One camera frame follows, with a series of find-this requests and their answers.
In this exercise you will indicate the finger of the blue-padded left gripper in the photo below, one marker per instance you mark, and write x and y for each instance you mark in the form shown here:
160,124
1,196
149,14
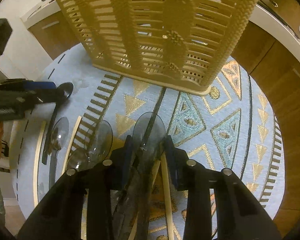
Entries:
42,91

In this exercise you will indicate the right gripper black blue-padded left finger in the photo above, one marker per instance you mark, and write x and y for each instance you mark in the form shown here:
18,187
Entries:
120,168

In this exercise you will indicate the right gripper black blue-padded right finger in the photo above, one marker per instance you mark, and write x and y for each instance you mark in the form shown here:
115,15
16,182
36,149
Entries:
177,164

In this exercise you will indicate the black spoon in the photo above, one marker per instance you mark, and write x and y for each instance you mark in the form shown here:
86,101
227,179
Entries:
64,92

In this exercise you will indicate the clear spoon with grey handle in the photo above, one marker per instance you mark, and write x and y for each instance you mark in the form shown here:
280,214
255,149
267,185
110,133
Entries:
133,203

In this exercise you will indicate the clear plastic spoon middle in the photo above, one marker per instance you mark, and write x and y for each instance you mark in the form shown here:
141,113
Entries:
97,149

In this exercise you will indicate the clear plastic spoon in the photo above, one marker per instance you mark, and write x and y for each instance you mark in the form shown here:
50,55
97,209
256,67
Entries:
97,149
58,139

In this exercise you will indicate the wooden chopstick far left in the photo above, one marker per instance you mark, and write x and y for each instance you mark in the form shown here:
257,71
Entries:
36,162

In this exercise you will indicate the wooden chopstick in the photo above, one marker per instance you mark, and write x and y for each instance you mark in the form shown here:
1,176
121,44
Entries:
167,197
36,162
71,142

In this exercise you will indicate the clear plastic spoon left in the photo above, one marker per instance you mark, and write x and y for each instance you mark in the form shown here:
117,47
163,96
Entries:
58,139

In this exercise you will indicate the wooden chopstick middle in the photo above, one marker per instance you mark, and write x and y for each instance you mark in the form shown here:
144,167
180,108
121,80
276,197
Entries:
71,142

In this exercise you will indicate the wooden chopstick right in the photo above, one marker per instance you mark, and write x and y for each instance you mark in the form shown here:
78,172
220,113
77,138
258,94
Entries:
167,197

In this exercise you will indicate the light blue patterned placemat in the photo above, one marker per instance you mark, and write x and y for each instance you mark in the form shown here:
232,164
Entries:
228,136

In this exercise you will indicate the beige plastic utensil basket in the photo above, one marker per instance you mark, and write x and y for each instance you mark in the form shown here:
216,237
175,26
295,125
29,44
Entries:
178,44

